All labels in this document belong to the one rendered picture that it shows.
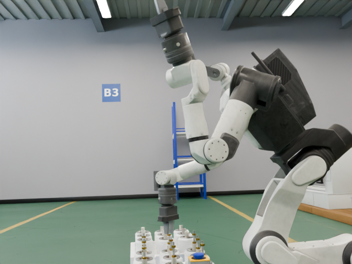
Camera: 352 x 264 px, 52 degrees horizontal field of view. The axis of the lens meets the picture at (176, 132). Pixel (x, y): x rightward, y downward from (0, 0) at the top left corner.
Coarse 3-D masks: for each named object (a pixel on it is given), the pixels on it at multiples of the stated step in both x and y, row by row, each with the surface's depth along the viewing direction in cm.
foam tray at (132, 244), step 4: (132, 244) 221; (132, 248) 209; (176, 248) 206; (132, 252) 199; (156, 252) 197; (132, 256) 191; (156, 256) 190; (180, 256) 192; (132, 260) 189; (156, 260) 190; (184, 260) 192
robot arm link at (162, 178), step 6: (156, 174) 167; (162, 174) 166; (168, 174) 166; (174, 174) 173; (156, 180) 167; (162, 180) 166; (168, 180) 166; (174, 180) 172; (156, 186) 172; (162, 186) 169; (168, 186) 168; (162, 192) 167; (168, 192) 167; (174, 192) 168
